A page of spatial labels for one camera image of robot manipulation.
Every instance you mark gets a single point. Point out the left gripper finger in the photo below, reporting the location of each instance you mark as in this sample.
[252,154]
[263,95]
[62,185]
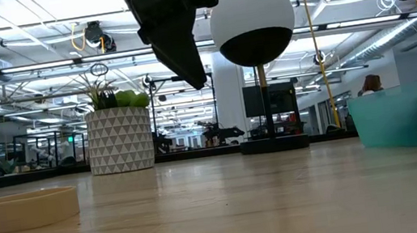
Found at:
[179,51]

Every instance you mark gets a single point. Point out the wide tan rubber band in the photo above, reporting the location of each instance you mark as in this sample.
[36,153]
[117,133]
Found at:
[21,212]

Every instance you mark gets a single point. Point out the black background robot arm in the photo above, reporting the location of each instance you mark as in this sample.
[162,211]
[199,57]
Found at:
[221,133]

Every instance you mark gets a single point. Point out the white globe table lamp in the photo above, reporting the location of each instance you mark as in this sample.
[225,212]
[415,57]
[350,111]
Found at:
[250,8]

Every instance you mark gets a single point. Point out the succulent in triangle-patterned pot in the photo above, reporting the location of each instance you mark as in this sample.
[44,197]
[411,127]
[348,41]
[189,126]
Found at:
[120,141]

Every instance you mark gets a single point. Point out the black monitor screen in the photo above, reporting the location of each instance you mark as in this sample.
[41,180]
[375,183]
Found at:
[283,97]

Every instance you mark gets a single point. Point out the person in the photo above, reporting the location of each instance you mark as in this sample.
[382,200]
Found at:
[371,83]

